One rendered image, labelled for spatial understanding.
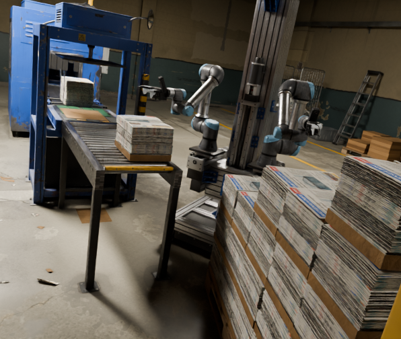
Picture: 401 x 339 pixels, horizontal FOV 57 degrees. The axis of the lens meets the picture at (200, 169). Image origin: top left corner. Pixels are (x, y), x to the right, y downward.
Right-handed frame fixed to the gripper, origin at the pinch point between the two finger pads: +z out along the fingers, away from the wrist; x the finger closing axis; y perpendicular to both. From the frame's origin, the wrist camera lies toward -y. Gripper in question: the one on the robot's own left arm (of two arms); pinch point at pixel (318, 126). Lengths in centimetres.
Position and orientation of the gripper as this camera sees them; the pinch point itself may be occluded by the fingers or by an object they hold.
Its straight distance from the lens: 221.4
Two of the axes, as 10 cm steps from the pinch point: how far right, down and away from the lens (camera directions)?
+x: -10.0, -0.4, 0.2
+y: -0.3, 9.6, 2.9
